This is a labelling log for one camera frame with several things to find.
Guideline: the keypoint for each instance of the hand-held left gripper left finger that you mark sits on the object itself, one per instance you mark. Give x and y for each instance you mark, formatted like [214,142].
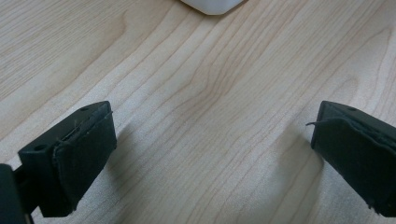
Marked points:
[74,155]

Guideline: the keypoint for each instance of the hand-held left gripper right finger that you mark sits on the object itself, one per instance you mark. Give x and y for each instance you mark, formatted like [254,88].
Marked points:
[358,155]

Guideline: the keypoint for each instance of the white container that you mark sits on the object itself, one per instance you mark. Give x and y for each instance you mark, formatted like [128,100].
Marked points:
[212,6]

